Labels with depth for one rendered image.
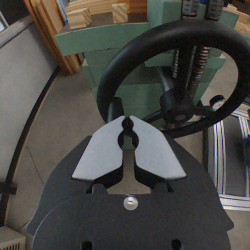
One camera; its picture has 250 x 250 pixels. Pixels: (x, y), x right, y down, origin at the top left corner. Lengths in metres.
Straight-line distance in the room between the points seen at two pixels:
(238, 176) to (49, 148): 1.62
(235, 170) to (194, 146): 0.39
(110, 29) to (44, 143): 1.24
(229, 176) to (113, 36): 1.02
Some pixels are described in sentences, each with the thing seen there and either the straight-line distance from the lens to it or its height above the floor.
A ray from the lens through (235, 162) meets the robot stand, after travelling 1.09.
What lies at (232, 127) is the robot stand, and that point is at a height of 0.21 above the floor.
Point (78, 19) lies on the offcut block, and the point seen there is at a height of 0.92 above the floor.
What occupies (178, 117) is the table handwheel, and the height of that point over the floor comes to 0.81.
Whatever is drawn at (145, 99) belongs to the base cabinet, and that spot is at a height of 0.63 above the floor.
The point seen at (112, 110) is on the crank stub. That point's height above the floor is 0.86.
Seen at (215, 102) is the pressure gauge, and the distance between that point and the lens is 0.51.
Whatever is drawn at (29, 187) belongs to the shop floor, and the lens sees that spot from 1.37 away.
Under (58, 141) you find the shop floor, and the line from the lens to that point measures 1.28.
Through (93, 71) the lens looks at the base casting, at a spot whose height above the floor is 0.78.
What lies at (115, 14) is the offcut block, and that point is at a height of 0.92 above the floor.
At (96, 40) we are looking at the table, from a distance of 0.33.
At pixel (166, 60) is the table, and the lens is 0.26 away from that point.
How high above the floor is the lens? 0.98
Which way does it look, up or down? 60 degrees down
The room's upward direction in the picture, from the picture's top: 7 degrees counter-clockwise
